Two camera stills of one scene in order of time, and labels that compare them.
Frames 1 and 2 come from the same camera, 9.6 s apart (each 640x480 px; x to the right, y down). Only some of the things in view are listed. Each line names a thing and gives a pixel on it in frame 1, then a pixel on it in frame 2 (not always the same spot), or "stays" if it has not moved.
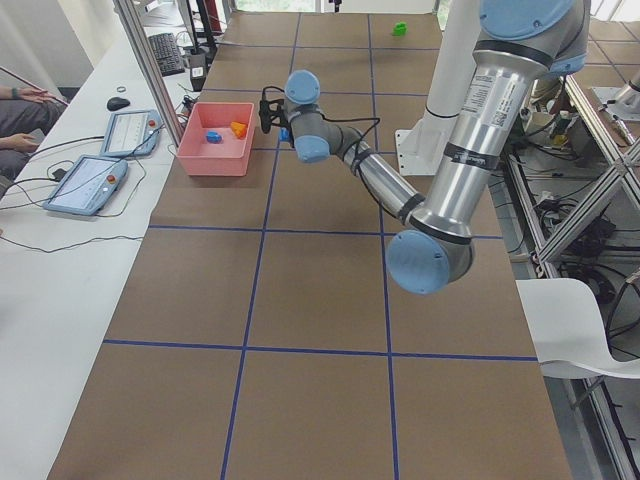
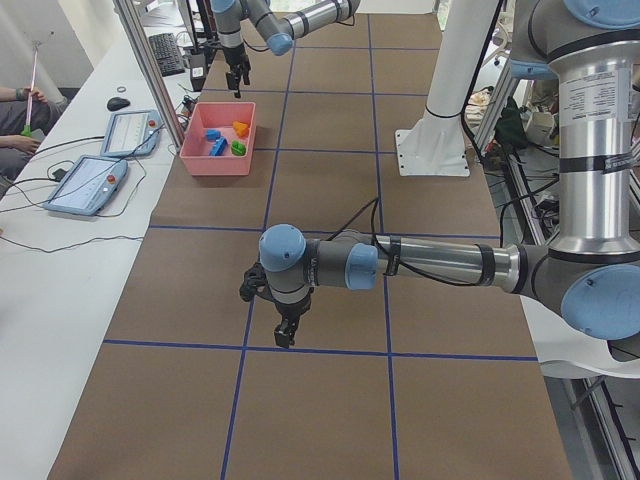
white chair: (568, 331) stays
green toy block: (400, 29) -> (238, 148)
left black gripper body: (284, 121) -> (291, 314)
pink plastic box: (216, 139) stays
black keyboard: (167, 54) stays
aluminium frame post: (145, 42) stays
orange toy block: (240, 129) stays
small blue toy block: (213, 137) stays
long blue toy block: (284, 134) -> (219, 147)
